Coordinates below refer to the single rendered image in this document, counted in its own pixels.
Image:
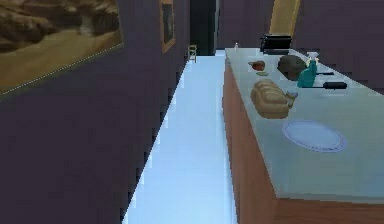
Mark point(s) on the small wooden stool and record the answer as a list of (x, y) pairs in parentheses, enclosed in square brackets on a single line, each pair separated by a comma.
[(192, 52)]

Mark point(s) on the tan bread loaf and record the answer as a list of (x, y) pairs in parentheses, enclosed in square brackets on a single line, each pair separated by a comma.
[(269, 98)]

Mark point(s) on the small white shaker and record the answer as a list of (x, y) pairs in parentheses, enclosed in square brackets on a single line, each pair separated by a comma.
[(236, 46)]

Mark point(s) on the small green flat item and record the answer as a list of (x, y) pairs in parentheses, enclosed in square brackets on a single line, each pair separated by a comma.
[(262, 73)]

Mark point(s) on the red brown small bowl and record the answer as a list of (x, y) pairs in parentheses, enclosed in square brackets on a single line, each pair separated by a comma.
[(257, 65)]

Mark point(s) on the small grey cup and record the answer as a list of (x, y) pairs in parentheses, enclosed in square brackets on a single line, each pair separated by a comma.
[(292, 97)]

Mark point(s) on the black toaster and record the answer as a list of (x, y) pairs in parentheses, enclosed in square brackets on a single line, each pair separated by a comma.
[(276, 43)]

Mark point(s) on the wooden counter with grey top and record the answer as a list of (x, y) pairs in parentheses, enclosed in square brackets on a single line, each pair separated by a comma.
[(300, 160)]

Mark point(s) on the teal spray bottle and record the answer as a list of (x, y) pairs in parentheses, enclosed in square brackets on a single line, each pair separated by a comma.
[(308, 74)]

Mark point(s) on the white round plate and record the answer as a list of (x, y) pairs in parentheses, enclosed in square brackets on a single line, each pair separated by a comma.
[(314, 135)]

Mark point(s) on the yellow wooden door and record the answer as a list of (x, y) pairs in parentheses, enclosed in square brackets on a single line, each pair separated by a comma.
[(284, 16)]

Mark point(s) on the dark picture in wooden frame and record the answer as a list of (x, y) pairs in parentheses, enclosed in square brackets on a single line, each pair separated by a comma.
[(167, 24)]

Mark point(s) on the brown landscape wall picture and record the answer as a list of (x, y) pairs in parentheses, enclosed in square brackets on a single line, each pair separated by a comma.
[(50, 36)]

